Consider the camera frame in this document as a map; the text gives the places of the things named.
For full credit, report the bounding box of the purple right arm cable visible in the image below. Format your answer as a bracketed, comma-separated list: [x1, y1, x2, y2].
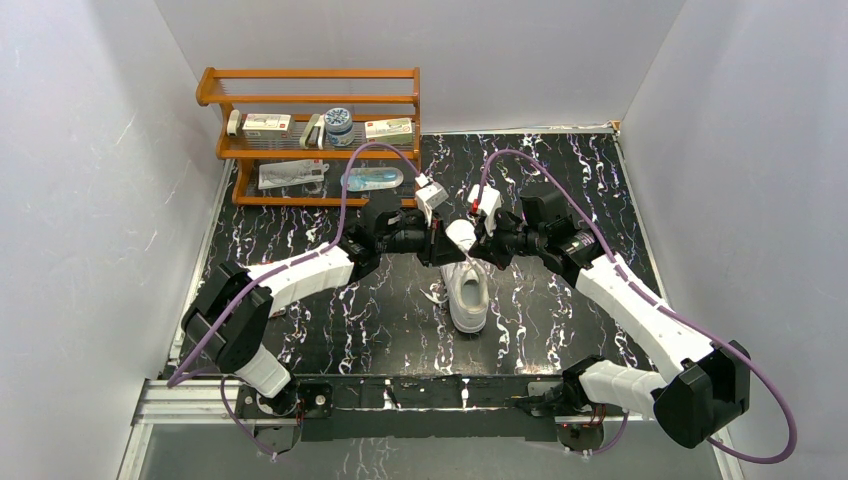
[478, 148, 799, 465]

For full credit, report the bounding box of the white shoelace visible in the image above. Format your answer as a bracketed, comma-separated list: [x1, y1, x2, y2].
[420, 257, 489, 309]

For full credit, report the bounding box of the blue packaged toothbrush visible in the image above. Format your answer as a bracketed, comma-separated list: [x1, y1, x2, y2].
[340, 167, 404, 193]

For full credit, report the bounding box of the aluminium rail frame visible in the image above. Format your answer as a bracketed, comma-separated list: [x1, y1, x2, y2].
[132, 378, 729, 427]

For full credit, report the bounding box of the white box left shelf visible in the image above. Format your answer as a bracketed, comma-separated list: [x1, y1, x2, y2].
[241, 113, 295, 140]

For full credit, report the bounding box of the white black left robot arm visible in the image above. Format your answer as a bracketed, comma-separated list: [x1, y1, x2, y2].
[181, 194, 474, 416]

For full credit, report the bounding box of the white sneaker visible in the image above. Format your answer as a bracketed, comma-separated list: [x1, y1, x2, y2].
[440, 219, 489, 334]

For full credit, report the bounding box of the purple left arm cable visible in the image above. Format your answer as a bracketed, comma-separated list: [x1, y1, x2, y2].
[165, 141, 425, 458]

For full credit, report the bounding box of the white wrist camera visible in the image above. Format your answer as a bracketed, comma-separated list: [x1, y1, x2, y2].
[467, 184, 502, 236]
[415, 173, 448, 226]

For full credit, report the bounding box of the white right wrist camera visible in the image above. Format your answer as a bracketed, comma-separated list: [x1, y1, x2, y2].
[467, 184, 502, 236]

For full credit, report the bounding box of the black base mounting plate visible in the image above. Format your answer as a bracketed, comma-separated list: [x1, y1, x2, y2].
[235, 374, 627, 455]

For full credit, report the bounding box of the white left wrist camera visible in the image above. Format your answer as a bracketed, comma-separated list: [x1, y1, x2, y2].
[415, 173, 448, 226]

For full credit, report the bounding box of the white green box right shelf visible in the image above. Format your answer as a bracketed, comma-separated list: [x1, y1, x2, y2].
[364, 117, 415, 145]

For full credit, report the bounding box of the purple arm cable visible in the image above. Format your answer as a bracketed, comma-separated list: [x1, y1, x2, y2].
[478, 148, 799, 465]
[165, 141, 425, 458]

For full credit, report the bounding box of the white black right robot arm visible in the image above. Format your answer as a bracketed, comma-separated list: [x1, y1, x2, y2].
[468, 186, 750, 448]

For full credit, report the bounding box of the blue white round jar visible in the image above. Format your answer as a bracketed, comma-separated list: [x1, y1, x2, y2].
[323, 107, 355, 147]

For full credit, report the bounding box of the white packaged item lower shelf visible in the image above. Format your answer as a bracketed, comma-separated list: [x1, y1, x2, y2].
[257, 159, 329, 190]

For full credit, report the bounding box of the white handle tool left shelf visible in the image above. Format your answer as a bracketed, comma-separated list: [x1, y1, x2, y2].
[225, 109, 242, 137]

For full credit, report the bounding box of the orange wooden shelf rack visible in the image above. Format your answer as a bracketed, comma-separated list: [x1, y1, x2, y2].
[195, 67, 422, 207]

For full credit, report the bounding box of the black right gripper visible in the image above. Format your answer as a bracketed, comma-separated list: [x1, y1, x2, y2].
[468, 206, 546, 270]

